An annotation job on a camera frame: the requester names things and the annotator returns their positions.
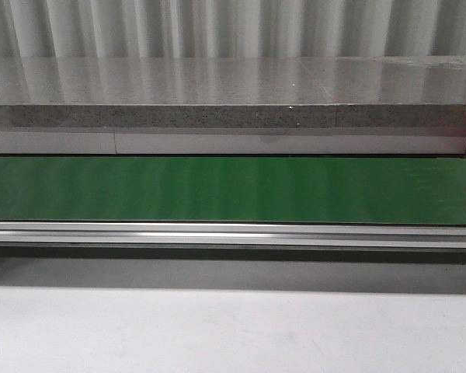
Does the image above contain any green conveyor belt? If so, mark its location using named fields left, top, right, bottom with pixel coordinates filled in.
left=0, top=156, right=466, bottom=225

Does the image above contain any grey stone countertop slab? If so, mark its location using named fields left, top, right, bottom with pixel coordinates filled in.
left=0, top=57, right=466, bottom=129

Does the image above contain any grey pleated curtain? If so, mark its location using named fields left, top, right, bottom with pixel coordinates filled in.
left=0, top=1, right=466, bottom=58

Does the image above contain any aluminium conveyor side rail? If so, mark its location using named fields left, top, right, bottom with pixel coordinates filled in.
left=0, top=221, right=466, bottom=252

